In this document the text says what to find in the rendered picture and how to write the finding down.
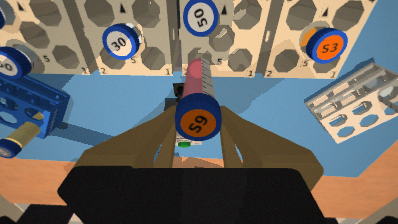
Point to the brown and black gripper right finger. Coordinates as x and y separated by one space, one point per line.
261 148

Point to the blue flat mat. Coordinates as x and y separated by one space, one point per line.
103 106

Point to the blue tube rack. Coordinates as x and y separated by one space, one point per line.
29 92

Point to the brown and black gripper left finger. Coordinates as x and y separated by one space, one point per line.
137 147

